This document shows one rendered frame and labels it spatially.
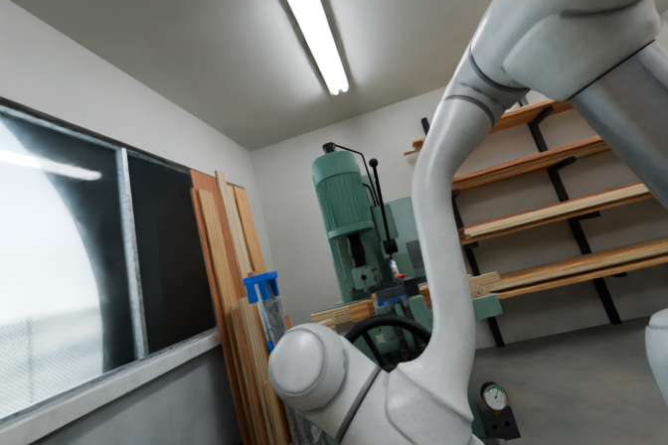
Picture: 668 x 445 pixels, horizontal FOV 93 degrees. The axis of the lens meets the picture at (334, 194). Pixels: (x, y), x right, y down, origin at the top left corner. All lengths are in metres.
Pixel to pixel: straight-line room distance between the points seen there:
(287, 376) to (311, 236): 3.23
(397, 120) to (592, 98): 3.30
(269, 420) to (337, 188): 1.78
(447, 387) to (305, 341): 0.18
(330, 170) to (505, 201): 2.70
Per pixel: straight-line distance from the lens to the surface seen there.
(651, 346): 0.79
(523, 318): 3.69
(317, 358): 0.41
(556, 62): 0.49
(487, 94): 0.59
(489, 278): 1.28
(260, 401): 2.50
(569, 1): 0.47
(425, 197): 0.50
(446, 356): 0.46
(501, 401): 1.11
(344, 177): 1.15
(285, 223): 3.72
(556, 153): 3.34
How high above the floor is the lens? 1.10
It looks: 12 degrees up
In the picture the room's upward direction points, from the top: 14 degrees counter-clockwise
